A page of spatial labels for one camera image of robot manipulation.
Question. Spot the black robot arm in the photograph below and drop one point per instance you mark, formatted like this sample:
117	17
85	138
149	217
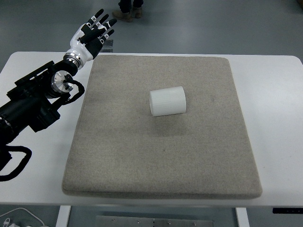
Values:
36	98

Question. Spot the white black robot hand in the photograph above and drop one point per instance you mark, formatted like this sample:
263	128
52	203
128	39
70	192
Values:
89	39

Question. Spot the white table leg right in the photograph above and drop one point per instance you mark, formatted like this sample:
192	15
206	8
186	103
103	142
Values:
242	217

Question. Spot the white cup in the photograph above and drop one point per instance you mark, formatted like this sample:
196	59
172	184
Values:
168	101

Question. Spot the right brown shoe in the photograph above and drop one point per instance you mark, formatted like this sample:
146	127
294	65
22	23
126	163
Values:
137	12

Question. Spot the white table leg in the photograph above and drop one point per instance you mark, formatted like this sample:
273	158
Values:
63	216
242	217

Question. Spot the small metal floor plate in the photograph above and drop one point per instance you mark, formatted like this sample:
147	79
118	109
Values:
107	46

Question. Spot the white table leg left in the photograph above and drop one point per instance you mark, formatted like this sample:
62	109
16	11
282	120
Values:
63	216

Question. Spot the left brown shoe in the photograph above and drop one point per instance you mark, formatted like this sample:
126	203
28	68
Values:
126	17

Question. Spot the metal table base plate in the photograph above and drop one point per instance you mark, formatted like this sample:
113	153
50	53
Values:
118	221

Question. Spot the brown shoe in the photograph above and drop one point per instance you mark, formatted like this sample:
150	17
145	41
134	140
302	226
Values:
126	17
137	12

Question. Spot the beige felt mat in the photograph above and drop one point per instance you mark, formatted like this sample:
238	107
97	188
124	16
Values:
120	150

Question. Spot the black table control panel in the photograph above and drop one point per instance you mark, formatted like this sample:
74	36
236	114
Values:
287	211

